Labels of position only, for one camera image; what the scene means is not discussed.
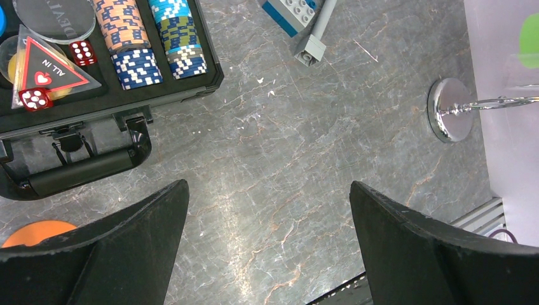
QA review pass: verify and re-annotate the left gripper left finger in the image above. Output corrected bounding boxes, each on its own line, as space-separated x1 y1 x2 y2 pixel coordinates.
1 179 189 304

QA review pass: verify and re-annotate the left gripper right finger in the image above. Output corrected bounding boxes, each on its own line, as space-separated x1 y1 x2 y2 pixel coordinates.
350 181 538 304

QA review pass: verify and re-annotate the orange wine glass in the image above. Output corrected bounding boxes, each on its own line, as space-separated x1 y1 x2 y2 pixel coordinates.
1 220 77 248

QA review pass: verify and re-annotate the green wine glass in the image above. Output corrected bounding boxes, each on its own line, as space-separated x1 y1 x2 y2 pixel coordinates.
517 13 538 69

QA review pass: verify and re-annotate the chrome wine glass rack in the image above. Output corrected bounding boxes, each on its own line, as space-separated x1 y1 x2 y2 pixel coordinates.
426 78 538 144

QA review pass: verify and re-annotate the red die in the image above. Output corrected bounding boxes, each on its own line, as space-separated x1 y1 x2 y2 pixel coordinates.
69 40 97 66
18 87 53 112

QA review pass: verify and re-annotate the black poker chip case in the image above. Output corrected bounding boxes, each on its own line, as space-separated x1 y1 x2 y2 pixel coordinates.
1 1 224 201

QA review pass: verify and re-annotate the triangular all in marker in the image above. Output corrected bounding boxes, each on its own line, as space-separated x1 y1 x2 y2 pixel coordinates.
11 25 102 109

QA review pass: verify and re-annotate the long grey toy brick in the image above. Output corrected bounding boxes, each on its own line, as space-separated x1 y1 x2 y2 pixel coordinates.
294 0 339 67

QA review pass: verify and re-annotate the cyan blue chip stack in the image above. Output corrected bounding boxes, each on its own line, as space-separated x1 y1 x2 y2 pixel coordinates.
148 0 207 79

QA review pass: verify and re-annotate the clear round dealer button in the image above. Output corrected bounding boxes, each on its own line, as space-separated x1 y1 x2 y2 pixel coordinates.
11 0 96 44

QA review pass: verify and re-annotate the blue grey toy brick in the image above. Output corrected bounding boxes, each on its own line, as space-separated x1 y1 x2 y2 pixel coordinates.
262 0 317 37

